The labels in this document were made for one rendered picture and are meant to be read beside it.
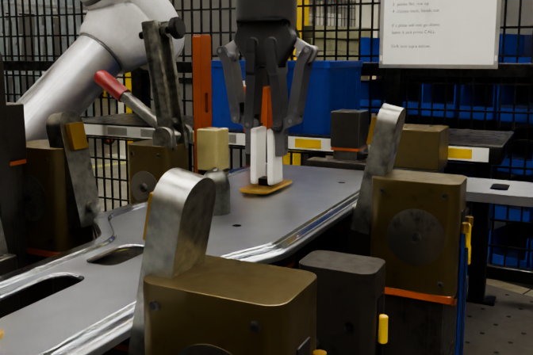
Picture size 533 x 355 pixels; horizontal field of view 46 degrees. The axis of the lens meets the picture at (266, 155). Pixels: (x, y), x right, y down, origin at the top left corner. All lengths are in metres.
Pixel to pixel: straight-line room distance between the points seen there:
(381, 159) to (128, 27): 0.70
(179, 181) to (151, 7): 0.92
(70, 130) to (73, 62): 0.52
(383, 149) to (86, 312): 0.35
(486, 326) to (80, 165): 0.78
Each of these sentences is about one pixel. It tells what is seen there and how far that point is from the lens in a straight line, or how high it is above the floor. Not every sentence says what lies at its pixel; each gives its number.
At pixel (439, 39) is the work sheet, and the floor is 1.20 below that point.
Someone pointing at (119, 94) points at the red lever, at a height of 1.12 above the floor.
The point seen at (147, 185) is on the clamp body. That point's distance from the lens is 0.86.
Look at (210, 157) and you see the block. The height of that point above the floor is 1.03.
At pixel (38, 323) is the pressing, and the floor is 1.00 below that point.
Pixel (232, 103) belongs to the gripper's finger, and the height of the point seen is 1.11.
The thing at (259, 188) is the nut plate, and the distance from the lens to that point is 0.78.
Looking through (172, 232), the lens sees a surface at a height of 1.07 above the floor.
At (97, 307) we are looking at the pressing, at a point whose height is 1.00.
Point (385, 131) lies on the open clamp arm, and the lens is 0.66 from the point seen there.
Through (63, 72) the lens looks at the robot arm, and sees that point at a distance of 1.22.
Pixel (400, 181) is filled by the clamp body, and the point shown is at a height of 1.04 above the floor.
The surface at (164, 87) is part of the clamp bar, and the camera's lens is 0.84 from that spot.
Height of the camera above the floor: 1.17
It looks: 9 degrees down
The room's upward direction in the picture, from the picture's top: straight up
